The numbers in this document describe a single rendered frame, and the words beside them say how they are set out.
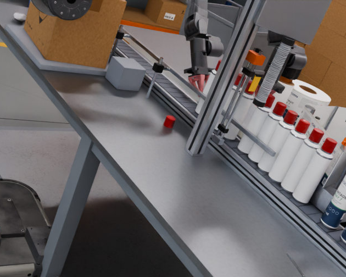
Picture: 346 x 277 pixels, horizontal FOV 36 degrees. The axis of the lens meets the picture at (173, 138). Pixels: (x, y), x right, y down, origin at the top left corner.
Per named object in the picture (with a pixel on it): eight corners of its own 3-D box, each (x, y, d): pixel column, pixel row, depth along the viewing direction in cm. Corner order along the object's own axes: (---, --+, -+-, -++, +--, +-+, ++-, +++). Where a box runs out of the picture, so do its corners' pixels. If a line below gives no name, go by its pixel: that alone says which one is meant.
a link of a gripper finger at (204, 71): (214, 95, 189) (212, 69, 190) (200, 94, 184) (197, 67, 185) (201, 98, 194) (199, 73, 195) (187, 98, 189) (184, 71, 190)
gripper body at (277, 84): (263, 77, 180) (272, 57, 177) (283, 92, 173) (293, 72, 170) (250, 76, 176) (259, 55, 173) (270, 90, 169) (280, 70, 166)
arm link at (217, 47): (183, 26, 195) (197, 17, 188) (207, 30, 202) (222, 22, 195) (187, 58, 193) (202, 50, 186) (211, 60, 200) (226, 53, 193)
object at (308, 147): (299, 193, 160) (330, 135, 152) (288, 194, 157) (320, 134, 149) (287, 183, 164) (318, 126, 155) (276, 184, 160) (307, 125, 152)
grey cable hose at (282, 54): (266, 107, 156) (297, 42, 148) (257, 107, 154) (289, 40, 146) (258, 101, 159) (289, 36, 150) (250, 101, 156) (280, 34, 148)
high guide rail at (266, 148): (274, 156, 160) (276, 152, 160) (271, 156, 159) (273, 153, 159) (109, 19, 230) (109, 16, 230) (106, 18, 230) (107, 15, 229)
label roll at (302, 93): (303, 116, 233) (318, 86, 227) (322, 137, 216) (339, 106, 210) (263, 104, 227) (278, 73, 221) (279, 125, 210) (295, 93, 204)
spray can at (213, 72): (211, 117, 190) (233, 65, 182) (202, 118, 186) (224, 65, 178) (200, 110, 193) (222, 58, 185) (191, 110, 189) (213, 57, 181)
